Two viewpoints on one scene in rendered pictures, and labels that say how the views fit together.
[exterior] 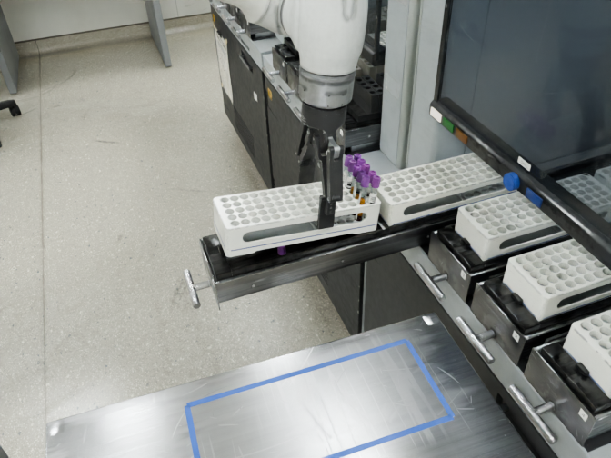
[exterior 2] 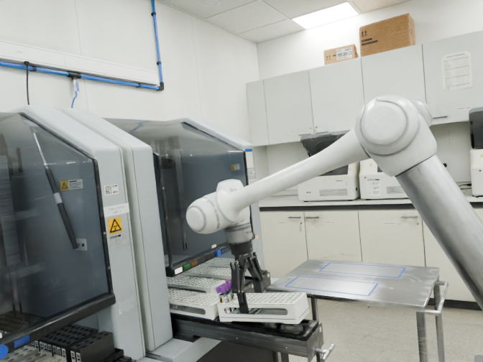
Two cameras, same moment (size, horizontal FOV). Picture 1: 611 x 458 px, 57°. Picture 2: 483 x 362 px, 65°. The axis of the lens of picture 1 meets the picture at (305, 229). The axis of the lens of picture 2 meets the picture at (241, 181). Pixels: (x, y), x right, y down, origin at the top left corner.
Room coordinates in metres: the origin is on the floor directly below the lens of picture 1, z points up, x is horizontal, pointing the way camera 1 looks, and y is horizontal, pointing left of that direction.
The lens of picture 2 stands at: (1.65, 0.95, 1.35)
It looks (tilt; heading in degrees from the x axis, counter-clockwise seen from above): 3 degrees down; 231
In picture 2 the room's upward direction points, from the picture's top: 6 degrees counter-clockwise
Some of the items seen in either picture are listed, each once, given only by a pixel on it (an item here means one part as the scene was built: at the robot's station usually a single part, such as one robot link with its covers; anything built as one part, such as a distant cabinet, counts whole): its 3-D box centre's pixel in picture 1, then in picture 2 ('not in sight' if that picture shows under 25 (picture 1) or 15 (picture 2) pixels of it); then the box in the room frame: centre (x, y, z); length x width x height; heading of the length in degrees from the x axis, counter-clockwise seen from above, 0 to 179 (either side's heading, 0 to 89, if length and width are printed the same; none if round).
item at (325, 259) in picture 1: (363, 229); (229, 325); (0.89, -0.12, 0.78); 0.73 x 0.14 x 0.09; 109
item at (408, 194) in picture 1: (444, 186); (188, 304); (0.94, -0.29, 0.83); 0.30 x 0.10 x 0.06; 109
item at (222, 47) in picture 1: (221, 64); not in sight; (2.57, 0.36, 0.43); 0.27 x 0.02 x 0.36; 19
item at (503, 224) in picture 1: (536, 216); (191, 288); (0.84, -0.44, 0.83); 0.30 x 0.10 x 0.06; 109
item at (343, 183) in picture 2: not in sight; (333, 165); (-1.44, -1.35, 1.22); 0.62 x 0.56 x 0.64; 17
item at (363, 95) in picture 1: (365, 96); (95, 350); (1.33, -0.17, 0.85); 0.12 x 0.02 x 0.06; 19
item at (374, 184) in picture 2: not in sight; (396, 157); (-1.63, -0.79, 1.24); 0.62 x 0.56 x 0.69; 19
